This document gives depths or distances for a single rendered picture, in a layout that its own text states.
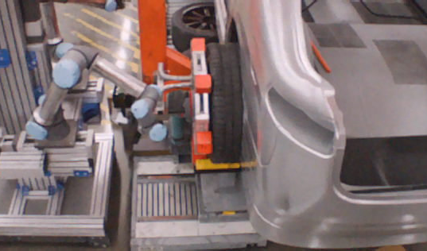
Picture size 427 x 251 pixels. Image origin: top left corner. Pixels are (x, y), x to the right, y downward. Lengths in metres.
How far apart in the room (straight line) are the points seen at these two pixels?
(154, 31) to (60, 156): 0.94
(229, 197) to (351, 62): 1.10
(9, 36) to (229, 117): 1.18
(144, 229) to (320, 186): 1.58
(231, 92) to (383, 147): 0.82
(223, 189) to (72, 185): 0.97
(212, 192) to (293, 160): 1.43
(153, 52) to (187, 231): 1.11
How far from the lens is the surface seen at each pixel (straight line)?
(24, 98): 2.83
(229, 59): 2.57
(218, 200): 3.11
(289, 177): 1.85
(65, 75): 2.21
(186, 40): 4.20
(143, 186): 3.44
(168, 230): 3.15
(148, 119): 2.25
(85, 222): 3.05
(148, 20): 3.03
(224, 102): 2.48
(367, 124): 2.69
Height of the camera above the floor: 2.54
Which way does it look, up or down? 40 degrees down
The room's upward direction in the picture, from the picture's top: 1 degrees clockwise
